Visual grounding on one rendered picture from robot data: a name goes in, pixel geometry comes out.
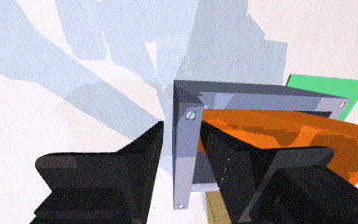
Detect orange l-shaped part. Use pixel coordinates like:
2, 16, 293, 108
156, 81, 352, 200
202, 109, 358, 186

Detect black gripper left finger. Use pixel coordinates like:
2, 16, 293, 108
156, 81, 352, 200
35, 121, 164, 224

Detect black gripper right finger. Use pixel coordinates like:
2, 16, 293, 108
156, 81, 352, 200
200, 121, 335, 223

